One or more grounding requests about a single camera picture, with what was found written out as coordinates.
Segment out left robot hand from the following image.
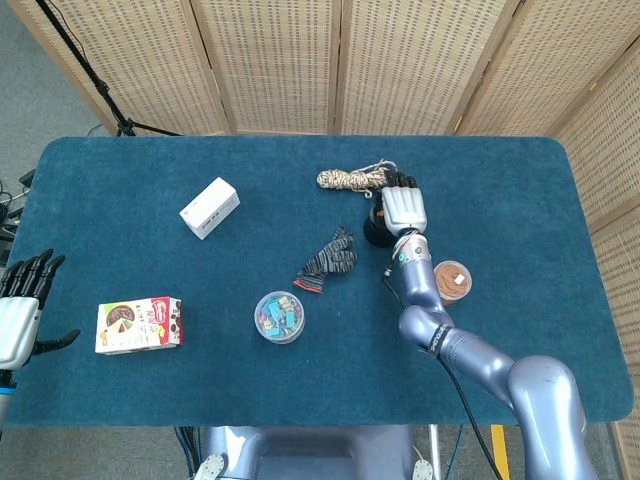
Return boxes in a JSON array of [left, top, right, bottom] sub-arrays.
[[0, 248, 82, 370]]

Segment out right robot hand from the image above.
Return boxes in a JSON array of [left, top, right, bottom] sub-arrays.
[[373, 170, 430, 236]]

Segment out clear jar of rubber bands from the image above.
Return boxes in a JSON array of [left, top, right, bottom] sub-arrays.
[[432, 259, 475, 308]]

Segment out grey striped knit glove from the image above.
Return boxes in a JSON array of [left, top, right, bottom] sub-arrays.
[[293, 225, 360, 295]]

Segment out open snack carton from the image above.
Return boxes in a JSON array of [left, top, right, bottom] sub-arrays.
[[94, 295, 185, 356]]

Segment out clear jar of binder clips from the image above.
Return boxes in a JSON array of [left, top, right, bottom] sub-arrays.
[[253, 290, 307, 346]]

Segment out woven wooden folding screen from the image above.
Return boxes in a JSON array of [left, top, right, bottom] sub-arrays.
[[4, 0, 640, 480]]

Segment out white cardboard box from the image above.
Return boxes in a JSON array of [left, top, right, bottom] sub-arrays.
[[178, 176, 242, 241]]

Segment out blue table mat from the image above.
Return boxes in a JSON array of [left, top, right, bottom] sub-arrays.
[[0, 135, 634, 429]]

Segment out black tripod stand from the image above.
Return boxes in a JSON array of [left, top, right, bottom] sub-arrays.
[[34, 0, 182, 138]]

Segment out grey-blue robot torso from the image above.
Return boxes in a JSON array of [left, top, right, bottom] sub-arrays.
[[193, 424, 435, 480]]

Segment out black round object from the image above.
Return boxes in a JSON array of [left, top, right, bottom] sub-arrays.
[[363, 191, 402, 250]]

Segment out coiled speckled rope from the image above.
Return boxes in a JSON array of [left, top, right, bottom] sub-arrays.
[[316, 158, 401, 198]]

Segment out floor cables and plugs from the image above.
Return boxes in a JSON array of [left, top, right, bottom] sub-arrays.
[[0, 167, 38, 267]]

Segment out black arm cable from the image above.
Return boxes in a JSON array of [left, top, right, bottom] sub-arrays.
[[380, 267, 503, 480]]

